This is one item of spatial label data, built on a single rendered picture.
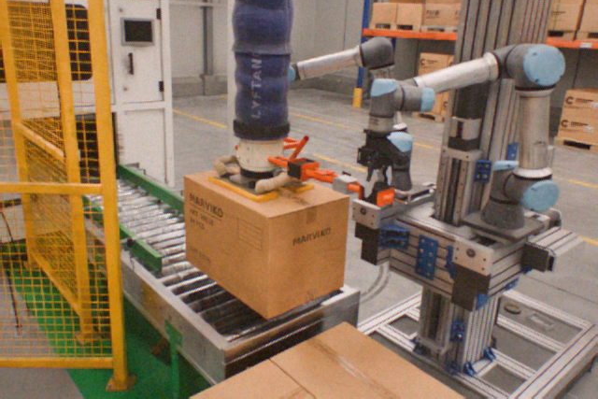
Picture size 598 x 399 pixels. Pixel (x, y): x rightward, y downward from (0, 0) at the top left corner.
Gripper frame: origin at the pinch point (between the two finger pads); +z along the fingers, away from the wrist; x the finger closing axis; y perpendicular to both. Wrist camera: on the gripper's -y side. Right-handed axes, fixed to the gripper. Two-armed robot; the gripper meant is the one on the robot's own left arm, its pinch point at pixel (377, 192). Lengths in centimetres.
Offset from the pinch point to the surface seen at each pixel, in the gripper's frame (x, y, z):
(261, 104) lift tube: 7, 53, -21
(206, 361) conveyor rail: 35, 44, 73
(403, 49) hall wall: -846, 618, -8
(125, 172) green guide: -26, 248, 61
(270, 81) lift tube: 4, 51, -29
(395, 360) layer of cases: -15, -5, 66
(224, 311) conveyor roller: 15, 61, 68
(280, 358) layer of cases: 18, 22, 67
